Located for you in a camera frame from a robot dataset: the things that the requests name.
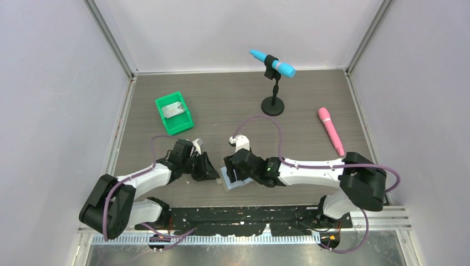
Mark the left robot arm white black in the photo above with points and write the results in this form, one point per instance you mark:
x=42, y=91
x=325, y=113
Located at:
x=113, y=204

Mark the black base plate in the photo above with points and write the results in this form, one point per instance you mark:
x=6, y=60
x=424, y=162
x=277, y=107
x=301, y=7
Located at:
x=246, y=221

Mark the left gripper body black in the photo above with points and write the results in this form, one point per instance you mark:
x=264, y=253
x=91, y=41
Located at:
x=187, y=164

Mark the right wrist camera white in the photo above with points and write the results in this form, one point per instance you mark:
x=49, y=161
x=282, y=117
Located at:
x=239, y=142

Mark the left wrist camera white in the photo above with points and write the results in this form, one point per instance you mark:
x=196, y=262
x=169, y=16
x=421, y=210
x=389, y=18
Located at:
x=197, y=146

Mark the green plastic bin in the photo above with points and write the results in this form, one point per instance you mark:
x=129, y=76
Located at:
x=179, y=123

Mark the silver VIP card stack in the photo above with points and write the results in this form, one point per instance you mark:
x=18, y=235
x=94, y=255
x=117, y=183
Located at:
x=173, y=109

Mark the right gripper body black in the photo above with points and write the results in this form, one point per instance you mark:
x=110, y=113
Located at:
x=241, y=175

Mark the blue toy microphone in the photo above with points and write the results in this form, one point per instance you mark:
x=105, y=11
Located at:
x=273, y=66

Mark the grey leather card holder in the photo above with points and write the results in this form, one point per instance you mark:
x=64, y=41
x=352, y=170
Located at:
x=226, y=181

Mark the aluminium frame rail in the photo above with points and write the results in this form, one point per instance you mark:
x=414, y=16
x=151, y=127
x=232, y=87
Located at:
x=391, y=218

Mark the black microphone stand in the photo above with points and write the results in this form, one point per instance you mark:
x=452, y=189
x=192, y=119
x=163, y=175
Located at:
x=272, y=106

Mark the pink toy microphone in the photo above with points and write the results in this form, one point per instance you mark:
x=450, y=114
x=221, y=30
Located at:
x=325, y=118

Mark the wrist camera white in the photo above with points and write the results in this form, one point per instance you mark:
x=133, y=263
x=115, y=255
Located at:
x=197, y=146
x=239, y=142

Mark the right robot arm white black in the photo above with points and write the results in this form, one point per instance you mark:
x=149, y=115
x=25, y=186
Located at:
x=359, y=184

